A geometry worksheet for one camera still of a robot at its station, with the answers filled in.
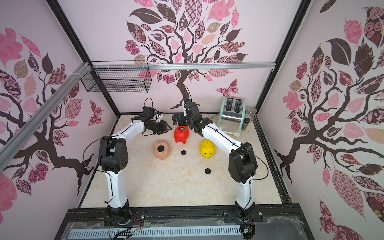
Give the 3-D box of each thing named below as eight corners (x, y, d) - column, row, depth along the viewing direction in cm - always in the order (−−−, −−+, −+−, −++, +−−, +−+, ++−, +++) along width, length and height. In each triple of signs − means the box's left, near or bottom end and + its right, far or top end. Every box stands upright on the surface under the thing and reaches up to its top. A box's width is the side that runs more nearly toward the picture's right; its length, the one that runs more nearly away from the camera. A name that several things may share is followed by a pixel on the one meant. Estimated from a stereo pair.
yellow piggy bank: (200, 159, 95) (200, 152, 89) (200, 146, 102) (200, 139, 95) (213, 159, 95) (215, 152, 89) (212, 146, 102) (214, 139, 95)
